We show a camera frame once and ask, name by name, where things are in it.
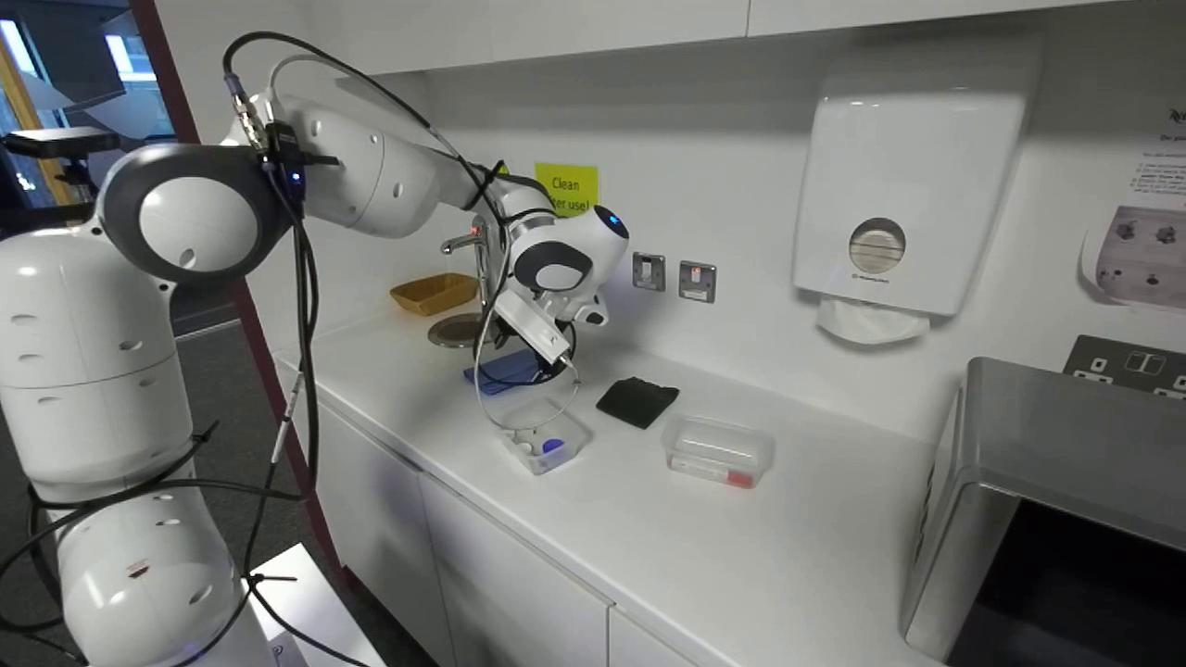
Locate right wall socket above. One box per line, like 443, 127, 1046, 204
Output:
678, 258, 717, 305

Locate green clean sign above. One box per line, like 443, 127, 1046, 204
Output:
535, 164, 602, 218

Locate chrome tap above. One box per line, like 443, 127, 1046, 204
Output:
442, 234, 487, 255

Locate steel appliance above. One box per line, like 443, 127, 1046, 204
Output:
896, 356, 1186, 659

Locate black cloth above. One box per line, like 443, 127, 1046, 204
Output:
598, 378, 678, 431

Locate blue cloth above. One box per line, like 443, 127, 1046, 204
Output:
479, 353, 547, 395

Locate clear plastic lunchbox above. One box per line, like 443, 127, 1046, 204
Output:
487, 395, 592, 476

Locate wall socket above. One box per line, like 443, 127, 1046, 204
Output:
634, 253, 668, 294
678, 258, 717, 305

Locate wooden tray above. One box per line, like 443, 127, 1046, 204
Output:
388, 276, 479, 315

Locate black switch panel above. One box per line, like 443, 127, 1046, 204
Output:
1062, 334, 1186, 399

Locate left wall socket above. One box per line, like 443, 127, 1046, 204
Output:
634, 253, 668, 294

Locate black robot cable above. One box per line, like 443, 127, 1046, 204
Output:
0, 31, 561, 667

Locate white appliance poster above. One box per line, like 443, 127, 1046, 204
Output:
1078, 105, 1186, 308

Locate white paper towel dispenser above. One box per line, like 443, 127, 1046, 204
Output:
794, 93, 1028, 350

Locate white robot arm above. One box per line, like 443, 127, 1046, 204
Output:
0, 88, 630, 667

